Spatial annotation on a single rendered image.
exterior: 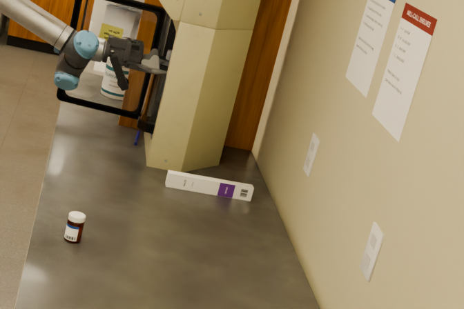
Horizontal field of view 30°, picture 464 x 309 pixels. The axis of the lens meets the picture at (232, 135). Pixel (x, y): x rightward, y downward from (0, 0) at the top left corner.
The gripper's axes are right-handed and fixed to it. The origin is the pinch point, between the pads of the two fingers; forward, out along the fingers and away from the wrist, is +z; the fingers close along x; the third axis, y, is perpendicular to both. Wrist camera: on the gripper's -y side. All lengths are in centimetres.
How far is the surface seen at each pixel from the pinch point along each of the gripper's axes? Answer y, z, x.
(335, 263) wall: -19, 43, -83
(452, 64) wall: 39, 42, -112
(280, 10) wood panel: 24.0, 36.5, 23.1
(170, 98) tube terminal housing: -4.9, 2.0, -13.8
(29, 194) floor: -122, -38, 170
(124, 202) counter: -28, -7, -46
